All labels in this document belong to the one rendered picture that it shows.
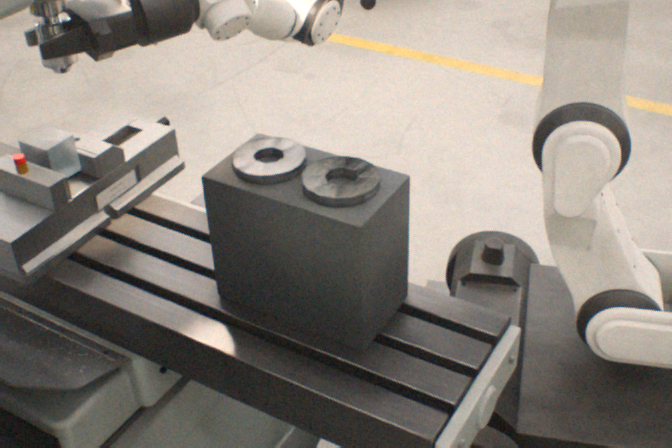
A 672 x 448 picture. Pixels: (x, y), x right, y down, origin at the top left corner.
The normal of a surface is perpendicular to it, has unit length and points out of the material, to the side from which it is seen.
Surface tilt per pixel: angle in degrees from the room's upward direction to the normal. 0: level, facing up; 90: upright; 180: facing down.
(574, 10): 115
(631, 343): 90
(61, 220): 90
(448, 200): 0
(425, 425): 0
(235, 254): 90
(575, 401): 0
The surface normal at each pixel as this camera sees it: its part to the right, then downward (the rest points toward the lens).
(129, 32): 0.59, 0.44
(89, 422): 0.86, 0.26
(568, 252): -0.23, 0.55
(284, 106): -0.04, -0.83
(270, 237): -0.51, 0.50
